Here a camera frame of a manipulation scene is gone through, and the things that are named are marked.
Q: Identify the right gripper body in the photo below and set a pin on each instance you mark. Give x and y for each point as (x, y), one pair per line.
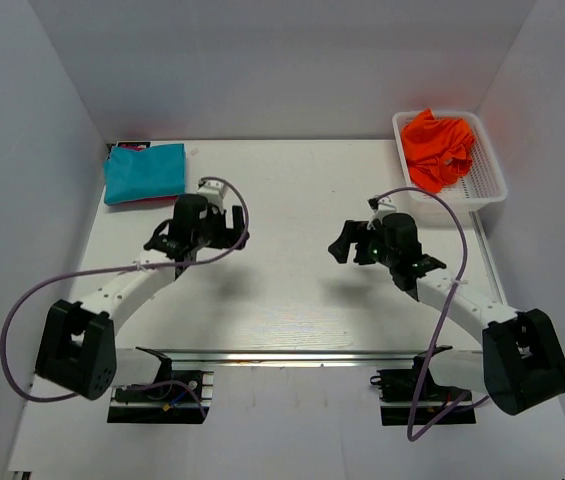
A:
(372, 247)

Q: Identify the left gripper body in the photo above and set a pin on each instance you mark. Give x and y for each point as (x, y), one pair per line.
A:
(213, 234)

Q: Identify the teal t-shirt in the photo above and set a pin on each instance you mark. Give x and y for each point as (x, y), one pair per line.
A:
(150, 173)

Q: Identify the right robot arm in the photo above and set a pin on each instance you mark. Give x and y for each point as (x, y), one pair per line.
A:
(519, 364)

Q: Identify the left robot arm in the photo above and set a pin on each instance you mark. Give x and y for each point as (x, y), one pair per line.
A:
(92, 322)

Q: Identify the folded red t-shirt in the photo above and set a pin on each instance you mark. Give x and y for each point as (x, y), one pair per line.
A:
(139, 146)

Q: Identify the orange t-shirt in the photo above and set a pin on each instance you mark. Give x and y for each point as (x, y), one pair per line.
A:
(437, 150)

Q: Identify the white plastic basket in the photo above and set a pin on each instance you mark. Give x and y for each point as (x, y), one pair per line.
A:
(483, 185)

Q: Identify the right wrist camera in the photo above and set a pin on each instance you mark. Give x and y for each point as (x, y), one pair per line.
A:
(381, 207)

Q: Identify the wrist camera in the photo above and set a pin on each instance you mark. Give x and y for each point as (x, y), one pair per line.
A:
(381, 207)
(214, 191)

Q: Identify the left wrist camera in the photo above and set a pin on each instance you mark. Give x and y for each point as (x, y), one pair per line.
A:
(214, 191)

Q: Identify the aluminium table edge rail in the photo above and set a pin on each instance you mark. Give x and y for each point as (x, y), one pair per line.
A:
(362, 356)

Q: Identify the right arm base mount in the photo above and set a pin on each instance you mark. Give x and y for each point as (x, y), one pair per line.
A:
(396, 387)

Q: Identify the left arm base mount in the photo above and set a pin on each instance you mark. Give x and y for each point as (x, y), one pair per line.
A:
(151, 388)

